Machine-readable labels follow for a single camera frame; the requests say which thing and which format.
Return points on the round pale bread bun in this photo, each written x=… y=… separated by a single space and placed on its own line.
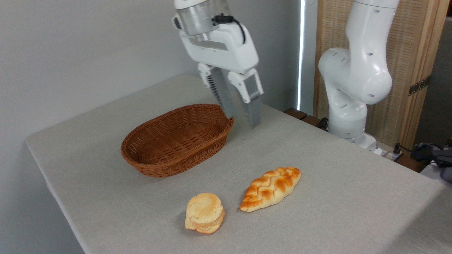
x=204 y=211

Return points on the metal screen hinge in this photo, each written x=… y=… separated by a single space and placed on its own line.
x=419 y=85

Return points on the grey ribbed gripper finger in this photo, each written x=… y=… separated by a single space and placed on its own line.
x=222 y=91
x=254 y=109

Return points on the braided golden bread loaf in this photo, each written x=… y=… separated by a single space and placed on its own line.
x=270 y=188

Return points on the dark grey cloth bundle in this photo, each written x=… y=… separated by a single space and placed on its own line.
x=429 y=151

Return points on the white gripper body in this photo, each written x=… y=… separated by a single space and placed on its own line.
x=226 y=51

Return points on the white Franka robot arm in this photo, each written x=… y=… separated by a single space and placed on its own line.
x=356 y=74

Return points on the brown wicker basket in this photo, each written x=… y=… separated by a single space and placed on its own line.
x=176 y=141

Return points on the wooden rattan folding screen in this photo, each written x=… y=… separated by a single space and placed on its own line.
x=413 y=42

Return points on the vertical white light strip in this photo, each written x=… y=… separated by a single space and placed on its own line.
x=301 y=53

